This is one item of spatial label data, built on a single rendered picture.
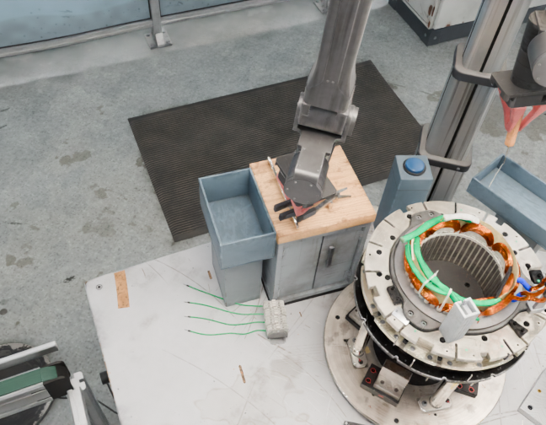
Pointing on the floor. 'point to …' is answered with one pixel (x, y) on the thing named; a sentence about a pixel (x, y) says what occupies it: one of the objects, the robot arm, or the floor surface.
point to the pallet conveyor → (42, 388)
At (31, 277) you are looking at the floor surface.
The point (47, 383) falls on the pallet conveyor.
